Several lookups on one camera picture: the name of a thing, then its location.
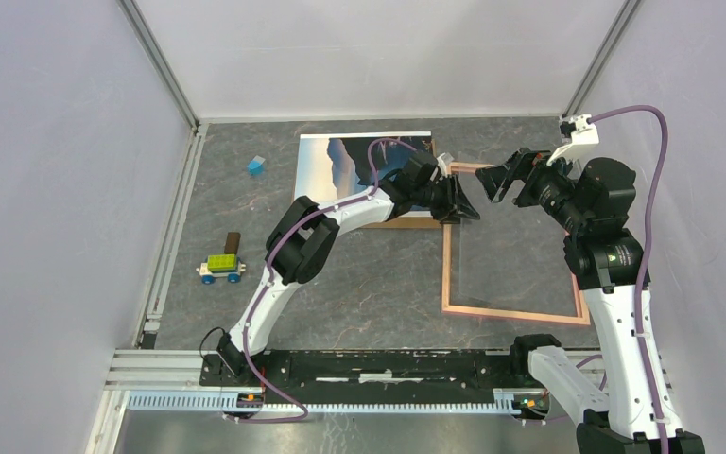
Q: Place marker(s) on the brown brick block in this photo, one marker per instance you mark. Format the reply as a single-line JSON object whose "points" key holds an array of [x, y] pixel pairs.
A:
{"points": [[232, 242]]}

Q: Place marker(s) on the pink wooden picture frame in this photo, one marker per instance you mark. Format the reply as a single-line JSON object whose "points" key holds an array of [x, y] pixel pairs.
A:
{"points": [[582, 318]]}

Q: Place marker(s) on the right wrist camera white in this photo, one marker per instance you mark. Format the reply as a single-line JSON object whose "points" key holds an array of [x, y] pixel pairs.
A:
{"points": [[580, 138]]}

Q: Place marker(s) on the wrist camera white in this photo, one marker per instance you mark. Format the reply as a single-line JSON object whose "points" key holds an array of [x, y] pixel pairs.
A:
{"points": [[444, 165], [580, 138]]}

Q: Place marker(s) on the slotted cable duct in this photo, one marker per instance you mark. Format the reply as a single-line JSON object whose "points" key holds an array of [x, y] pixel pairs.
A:
{"points": [[218, 401]]}

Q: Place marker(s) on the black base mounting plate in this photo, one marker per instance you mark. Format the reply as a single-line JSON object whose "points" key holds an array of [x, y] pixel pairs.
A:
{"points": [[375, 376]]}

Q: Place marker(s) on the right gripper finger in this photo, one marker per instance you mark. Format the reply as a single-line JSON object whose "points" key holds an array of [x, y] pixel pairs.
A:
{"points": [[511, 166], [497, 185]]}

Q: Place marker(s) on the blue cube block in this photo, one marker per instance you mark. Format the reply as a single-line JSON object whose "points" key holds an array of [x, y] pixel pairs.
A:
{"points": [[256, 166]]}

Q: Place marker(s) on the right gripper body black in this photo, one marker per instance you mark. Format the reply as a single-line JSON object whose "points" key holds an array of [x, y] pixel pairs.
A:
{"points": [[547, 185]]}

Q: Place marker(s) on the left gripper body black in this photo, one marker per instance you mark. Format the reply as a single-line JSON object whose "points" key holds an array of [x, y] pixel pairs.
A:
{"points": [[437, 198]]}

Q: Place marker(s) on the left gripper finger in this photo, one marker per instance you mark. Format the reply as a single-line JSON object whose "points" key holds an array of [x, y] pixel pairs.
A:
{"points": [[454, 213], [457, 196]]}

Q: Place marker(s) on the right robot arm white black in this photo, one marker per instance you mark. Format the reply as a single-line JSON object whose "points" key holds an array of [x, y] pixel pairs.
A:
{"points": [[634, 413]]}

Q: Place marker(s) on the landscape photo print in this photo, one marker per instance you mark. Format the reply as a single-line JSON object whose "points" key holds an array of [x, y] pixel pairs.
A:
{"points": [[338, 165]]}

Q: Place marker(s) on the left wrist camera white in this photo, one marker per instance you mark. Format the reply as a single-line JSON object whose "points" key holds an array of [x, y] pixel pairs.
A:
{"points": [[444, 165]]}

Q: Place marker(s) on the toy brick car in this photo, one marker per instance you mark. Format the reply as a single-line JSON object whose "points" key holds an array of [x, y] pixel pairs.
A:
{"points": [[221, 266]]}

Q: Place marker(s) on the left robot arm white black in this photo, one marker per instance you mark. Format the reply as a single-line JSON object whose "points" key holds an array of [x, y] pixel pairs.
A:
{"points": [[301, 242]]}

